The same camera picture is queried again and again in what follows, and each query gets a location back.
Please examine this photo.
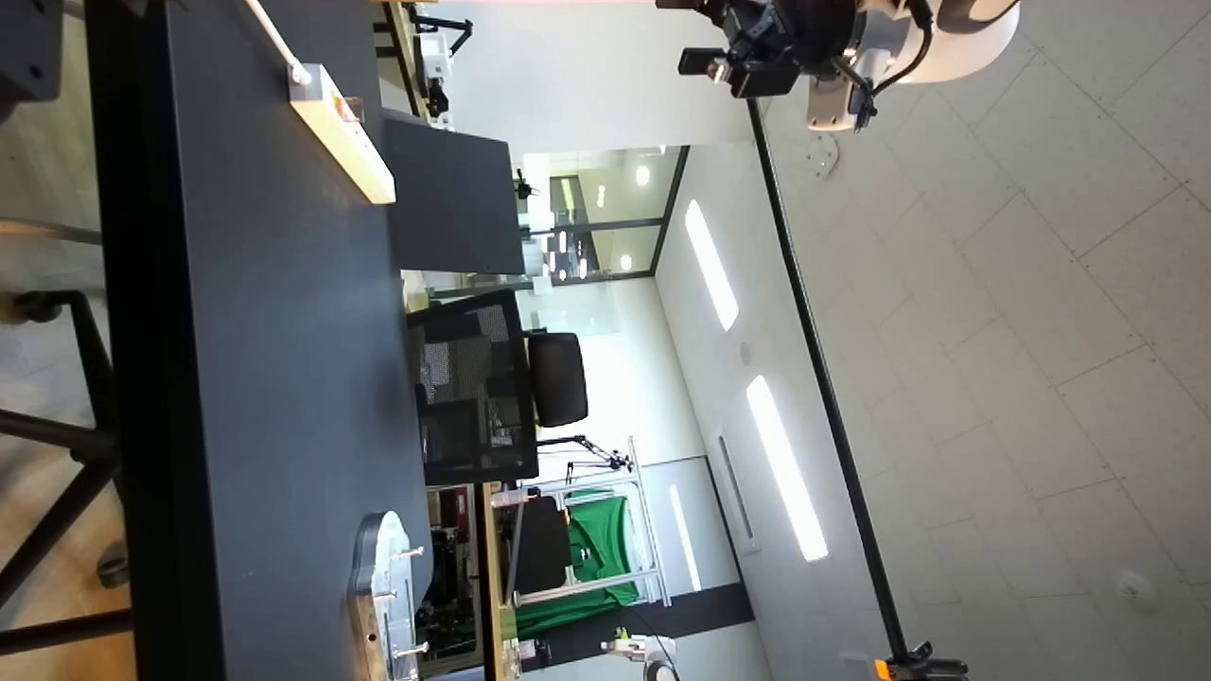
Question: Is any orange black clamp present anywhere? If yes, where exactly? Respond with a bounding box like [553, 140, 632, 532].
[839, 638, 973, 681]

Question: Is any wooden desk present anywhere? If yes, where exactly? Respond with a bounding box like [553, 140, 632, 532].
[473, 484, 521, 681]

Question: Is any white power strip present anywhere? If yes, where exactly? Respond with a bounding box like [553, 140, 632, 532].
[285, 59, 400, 209]

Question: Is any white metal frame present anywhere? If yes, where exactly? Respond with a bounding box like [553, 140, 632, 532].
[507, 435, 666, 610]

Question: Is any black table leg frame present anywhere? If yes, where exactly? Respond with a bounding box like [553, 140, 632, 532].
[0, 287, 136, 658]

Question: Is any small black chair backrest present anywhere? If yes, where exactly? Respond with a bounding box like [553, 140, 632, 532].
[515, 490, 577, 598]

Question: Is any round metal plate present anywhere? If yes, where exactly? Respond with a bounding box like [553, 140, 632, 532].
[347, 507, 433, 681]

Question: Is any white power cable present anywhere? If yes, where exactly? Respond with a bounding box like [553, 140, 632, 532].
[241, 0, 315, 84]

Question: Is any black mesh office chair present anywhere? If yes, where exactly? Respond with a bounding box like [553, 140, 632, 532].
[404, 287, 594, 488]

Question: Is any green box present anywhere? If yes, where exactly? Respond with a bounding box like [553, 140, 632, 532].
[515, 490, 645, 638]

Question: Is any grey box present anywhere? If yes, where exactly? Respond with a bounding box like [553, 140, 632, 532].
[0, 0, 67, 107]

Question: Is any dark framed glass door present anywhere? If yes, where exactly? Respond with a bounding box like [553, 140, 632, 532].
[519, 145, 693, 291]

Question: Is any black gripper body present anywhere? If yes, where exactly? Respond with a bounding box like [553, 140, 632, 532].
[718, 0, 814, 100]

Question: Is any dark partition panel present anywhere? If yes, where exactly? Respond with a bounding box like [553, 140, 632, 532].
[377, 112, 526, 280]

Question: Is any long ceiling light strip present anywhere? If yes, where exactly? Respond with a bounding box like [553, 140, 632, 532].
[676, 195, 744, 333]
[741, 369, 834, 566]

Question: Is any round white smoke detector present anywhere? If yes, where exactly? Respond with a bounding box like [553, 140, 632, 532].
[1109, 566, 1159, 617]
[802, 129, 845, 176]

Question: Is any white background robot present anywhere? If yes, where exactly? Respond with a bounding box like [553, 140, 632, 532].
[603, 623, 683, 681]

